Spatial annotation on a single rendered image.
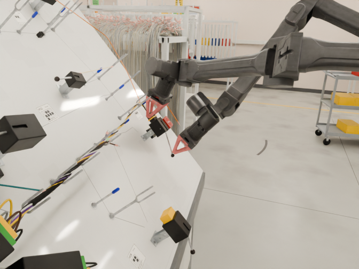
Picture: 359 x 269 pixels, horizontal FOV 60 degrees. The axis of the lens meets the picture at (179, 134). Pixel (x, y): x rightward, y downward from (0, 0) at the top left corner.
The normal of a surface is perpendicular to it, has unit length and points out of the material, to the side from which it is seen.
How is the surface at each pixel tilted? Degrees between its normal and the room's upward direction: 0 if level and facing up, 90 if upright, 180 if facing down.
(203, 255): 0
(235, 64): 77
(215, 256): 0
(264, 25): 90
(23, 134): 50
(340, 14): 64
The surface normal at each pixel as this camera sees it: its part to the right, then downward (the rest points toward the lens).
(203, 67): -0.82, -0.08
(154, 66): -0.65, -0.05
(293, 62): -0.37, 0.00
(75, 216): 0.77, -0.54
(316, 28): -0.34, 0.29
